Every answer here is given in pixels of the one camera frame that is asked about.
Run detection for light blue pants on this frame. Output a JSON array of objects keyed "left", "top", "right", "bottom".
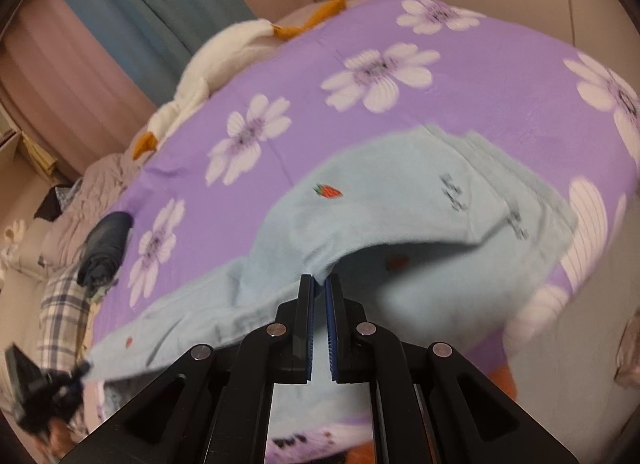
[{"left": 82, "top": 124, "right": 578, "bottom": 437}]

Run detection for grey quilt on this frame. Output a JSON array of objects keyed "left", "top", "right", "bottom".
[{"left": 40, "top": 151, "right": 146, "bottom": 270}]

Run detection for white goose plush toy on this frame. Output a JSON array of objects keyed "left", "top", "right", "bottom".
[{"left": 132, "top": 0, "right": 348, "bottom": 160}]

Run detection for pink curtain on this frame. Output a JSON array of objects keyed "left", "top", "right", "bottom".
[{"left": 0, "top": 0, "right": 161, "bottom": 165}]

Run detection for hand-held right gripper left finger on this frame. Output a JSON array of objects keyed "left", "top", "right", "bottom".
[{"left": 60, "top": 274, "right": 316, "bottom": 464}]

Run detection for purple floral bed sheet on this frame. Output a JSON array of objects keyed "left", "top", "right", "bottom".
[{"left": 82, "top": 0, "right": 640, "bottom": 464}]

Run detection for dark blue folded jeans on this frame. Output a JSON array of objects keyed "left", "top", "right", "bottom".
[{"left": 77, "top": 211, "right": 133, "bottom": 287}]

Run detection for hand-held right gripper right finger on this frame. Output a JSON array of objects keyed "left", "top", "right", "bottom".
[{"left": 326, "top": 274, "right": 577, "bottom": 464}]

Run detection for plaid cloth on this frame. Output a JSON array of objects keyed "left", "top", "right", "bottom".
[{"left": 40, "top": 269, "right": 117, "bottom": 360}]

